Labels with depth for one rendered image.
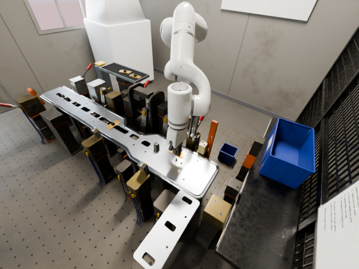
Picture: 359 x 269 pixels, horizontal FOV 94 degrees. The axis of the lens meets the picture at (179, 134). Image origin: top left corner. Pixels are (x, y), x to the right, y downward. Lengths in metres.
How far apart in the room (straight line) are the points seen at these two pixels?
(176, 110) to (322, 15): 2.46
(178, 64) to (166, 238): 0.62
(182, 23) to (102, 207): 1.00
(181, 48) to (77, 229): 1.00
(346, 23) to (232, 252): 2.64
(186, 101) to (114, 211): 0.76
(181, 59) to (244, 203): 0.60
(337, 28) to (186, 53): 2.36
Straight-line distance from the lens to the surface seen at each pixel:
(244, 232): 0.72
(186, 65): 0.64
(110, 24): 3.05
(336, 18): 2.85
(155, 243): 0.70
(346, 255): 0.56
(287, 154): 1.03
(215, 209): 0.68
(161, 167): 0.83
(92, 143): 0.95
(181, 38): 0.70
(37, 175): 1.45
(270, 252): 0.73
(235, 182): 0.74
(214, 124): 0.79
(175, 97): 0.57
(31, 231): 1.24
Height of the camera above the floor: 1.67
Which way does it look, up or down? 43 degrees down
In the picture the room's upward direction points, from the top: 3 degrees clockwise
